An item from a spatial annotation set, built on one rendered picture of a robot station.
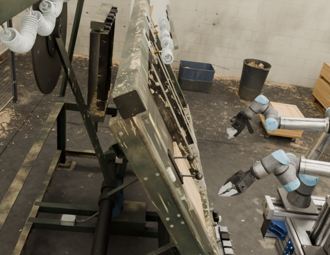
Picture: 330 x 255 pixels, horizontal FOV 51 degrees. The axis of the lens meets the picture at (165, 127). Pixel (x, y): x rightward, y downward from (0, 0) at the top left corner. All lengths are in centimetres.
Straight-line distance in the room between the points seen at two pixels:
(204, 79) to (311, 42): 245
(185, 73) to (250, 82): 116
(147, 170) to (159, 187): 10
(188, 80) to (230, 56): 140
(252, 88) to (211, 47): 135
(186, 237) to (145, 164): 45
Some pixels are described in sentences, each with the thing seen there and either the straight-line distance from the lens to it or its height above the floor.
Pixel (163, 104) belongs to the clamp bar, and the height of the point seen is 154.
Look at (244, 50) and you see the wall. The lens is 735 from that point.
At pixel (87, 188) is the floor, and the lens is 378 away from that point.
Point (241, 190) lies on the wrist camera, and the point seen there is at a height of 151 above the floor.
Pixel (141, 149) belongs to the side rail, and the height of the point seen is 171.
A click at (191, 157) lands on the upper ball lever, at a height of 156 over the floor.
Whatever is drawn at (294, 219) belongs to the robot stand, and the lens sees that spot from 250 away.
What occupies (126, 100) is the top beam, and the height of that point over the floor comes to 191.
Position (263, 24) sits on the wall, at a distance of 730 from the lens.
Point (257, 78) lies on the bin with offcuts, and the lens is 637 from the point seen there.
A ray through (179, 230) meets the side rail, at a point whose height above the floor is 129.
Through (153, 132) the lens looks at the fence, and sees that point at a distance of 159.
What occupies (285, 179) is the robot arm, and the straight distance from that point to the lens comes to 167.
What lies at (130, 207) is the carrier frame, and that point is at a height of 28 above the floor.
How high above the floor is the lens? 245
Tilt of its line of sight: 29 degrees down
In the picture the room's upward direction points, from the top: 10 degrees clockwise
